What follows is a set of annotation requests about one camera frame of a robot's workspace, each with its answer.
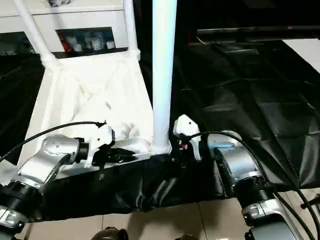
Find white plastic table top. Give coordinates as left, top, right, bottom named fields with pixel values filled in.
left=0, top=49, right=174, bottom=187

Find white plastic table leg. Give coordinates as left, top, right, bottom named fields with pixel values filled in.
left=13, top=0, right=59, bottom=70
left=122, top=0, right=142, bottom=57
left=150, top=0, right=179, bottom=154

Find silver left leg black foot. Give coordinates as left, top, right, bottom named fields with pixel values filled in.
left=92, top=227, right=127, bottom=240

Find black work mat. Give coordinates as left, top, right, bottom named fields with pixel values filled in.
left=0, top=37, right=320, bottom=223

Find toy figures behind cabinet glass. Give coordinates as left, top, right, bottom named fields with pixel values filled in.
left=56, top=29, right=117, bottom=53

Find white cabinet with glass doors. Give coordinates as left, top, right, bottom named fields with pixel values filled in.
left=0, top=0, right=129, bottom=56

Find black tv cabinet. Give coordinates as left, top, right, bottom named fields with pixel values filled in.
left=134, top=0, right=320, bottom=46

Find grey plush toy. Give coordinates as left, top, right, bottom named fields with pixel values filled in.
left=48, top=0, right=74, bottom=8

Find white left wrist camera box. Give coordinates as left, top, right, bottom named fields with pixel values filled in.
left=84, top=122, right=117, bottom=169

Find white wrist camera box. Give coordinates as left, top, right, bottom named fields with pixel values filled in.
left=172, top=114, right=204, bottom=162
left=84, top=122, right=117, bottom=169

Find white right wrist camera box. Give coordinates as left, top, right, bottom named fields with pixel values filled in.
left=172, top=114, right=204, bottom=162

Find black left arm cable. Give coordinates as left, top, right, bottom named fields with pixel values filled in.
left=0, top=120, right=108, bottom=163

